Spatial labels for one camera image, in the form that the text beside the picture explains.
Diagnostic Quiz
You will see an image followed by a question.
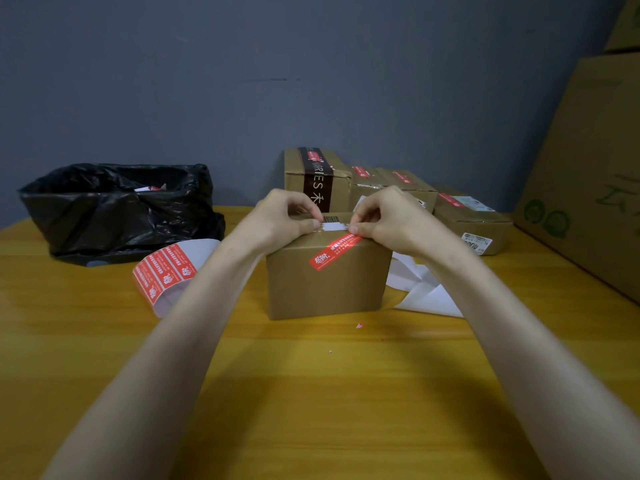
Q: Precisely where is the person's left hand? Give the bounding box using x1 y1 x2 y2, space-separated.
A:
227 188 325 258

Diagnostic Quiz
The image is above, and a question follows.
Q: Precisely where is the person's right hand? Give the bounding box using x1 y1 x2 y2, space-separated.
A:
348 185 469 265

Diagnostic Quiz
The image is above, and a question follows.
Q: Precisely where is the small brown cardboard box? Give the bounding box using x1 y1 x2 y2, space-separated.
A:
265 212 393 321
349 165 389 211
375 168 439 214

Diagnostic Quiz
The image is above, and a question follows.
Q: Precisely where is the box with black tape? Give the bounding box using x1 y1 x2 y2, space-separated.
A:
283 147 353 214

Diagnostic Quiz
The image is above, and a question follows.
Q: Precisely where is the white barcode label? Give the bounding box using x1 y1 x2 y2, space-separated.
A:
451 195 496 213

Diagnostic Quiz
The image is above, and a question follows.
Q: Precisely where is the white end label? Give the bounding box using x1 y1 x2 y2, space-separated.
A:
461 232 494 255

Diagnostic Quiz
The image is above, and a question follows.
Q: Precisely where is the red sticker label strip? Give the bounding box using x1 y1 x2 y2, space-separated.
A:
132 238 221 318

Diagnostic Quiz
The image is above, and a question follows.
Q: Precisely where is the long brown cardboard box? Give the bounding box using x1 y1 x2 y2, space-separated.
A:
433 187 515 257

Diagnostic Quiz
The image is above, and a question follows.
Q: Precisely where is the white backing paper strip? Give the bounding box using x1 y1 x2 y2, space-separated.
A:
385 252 465 319

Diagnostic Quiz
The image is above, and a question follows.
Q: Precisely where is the person's left forearm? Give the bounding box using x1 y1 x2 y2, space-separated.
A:
42 239 263 480

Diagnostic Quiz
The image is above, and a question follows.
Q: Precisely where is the person's right forearm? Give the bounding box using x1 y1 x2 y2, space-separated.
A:
427 244 640 480

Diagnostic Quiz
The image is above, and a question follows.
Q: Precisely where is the black plastic trash bag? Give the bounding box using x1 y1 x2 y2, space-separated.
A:
19 163 226 268

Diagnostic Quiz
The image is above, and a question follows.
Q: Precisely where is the large green printed carton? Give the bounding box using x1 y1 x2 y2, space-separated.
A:
603 0 640 53
512 52 640 303

